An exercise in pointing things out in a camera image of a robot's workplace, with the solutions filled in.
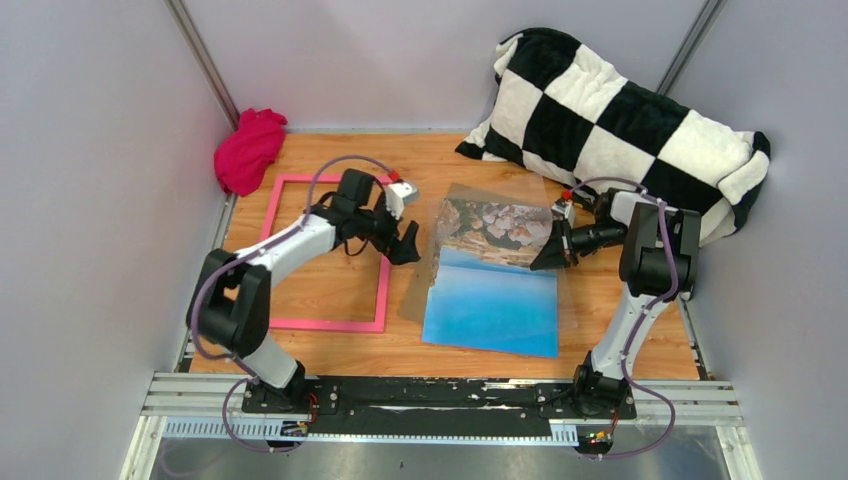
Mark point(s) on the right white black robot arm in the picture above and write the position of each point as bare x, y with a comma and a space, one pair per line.
658, 262

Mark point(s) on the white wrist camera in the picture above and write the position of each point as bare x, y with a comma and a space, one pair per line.
564, 210
398, 195

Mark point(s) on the beach landscape photo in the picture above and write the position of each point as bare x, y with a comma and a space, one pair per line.
444, 329

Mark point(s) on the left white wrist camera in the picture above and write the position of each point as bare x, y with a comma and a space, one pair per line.
398, 195

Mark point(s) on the clear acrylic glazing sheet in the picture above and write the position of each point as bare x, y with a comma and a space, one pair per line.
566, 305

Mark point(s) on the aluminium corner post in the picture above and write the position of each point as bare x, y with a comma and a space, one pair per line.
191, 34
709, 12

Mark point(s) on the pink picture frame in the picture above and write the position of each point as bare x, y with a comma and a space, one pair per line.
377, 325

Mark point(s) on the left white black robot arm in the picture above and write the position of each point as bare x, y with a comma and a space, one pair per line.
230, 306

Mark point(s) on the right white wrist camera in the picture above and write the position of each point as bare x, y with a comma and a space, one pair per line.
564, 210

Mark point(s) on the left aluminium corner post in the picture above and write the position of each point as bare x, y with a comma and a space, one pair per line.
191, 34

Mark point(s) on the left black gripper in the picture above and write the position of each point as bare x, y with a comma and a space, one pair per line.
400, 251

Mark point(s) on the black white checkered pillow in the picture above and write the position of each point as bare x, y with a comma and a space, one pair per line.
567, 114

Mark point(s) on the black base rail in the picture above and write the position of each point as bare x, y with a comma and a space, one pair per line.
432, 408

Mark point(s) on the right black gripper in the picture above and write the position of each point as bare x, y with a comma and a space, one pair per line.
558, 252

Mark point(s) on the magenta cloth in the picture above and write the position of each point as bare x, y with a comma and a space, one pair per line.
241, 160

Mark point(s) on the right aluminium corner post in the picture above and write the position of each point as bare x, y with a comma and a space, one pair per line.
709, 12

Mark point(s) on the brown frame backing board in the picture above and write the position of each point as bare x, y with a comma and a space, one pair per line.
413, 305

